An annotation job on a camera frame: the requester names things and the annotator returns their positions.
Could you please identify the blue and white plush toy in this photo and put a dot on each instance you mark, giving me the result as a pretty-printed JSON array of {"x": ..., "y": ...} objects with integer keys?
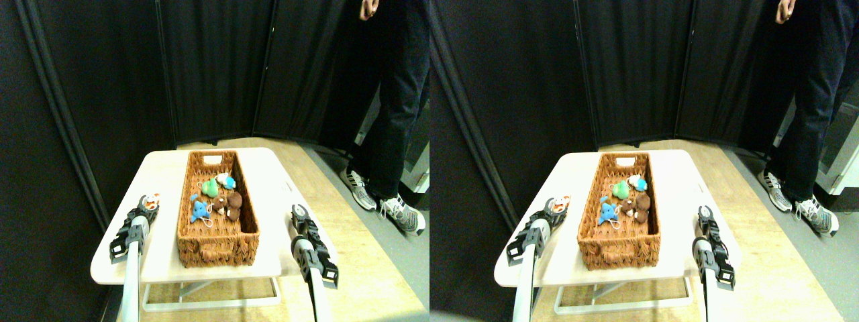
[
  {"x": 226, "y": 181},
  {"x": 637, "y": 182}
]

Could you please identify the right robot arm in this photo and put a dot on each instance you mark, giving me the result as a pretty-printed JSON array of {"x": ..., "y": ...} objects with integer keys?
[
  {"x": 713, "y": 302},
  {"x": 320, "y": 302}
]

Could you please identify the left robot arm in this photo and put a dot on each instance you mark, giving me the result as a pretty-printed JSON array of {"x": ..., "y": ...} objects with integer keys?
[
  {"x": 131, "y": 288},
  {"x": 525, "y": 288}
]

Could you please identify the person's hand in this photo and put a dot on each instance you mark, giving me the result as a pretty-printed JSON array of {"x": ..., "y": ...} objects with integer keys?
[
  {"x": 368, "y": 9},
  {"x": 785, "y": 11}
]

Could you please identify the low white table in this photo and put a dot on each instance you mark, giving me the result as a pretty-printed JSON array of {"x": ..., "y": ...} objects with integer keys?
[
  {"x": 161, "y": 241},
  {"x": 564, "y": 245}
]

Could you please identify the green plush toy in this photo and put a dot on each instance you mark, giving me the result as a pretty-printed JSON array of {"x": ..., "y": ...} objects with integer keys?
[
  {"x": 620, "y": 190},
  {"x": 209, "y": 188}
]

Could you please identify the brown wicker basket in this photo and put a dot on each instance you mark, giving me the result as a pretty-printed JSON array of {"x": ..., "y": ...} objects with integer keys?
[
  {"x": 614, "y": 245},
  {"x": 218, "y": 241}
]

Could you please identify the grey curtain stand pole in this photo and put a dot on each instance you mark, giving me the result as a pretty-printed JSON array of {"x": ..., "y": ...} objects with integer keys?
[
  {"x": 59, "y": 100},
  {"x": 478, "y": 134}
]

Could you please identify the white shelf unit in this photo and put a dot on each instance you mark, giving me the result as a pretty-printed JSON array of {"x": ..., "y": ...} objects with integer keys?
[
  {"x": 421, "y": 178},
  {"x": 842, "y": 161}
]

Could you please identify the person's legs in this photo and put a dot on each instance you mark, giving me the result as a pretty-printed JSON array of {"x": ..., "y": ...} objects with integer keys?
[
  {"x": 812, "y": 100},
  {"x": 396, "y": 100}
]

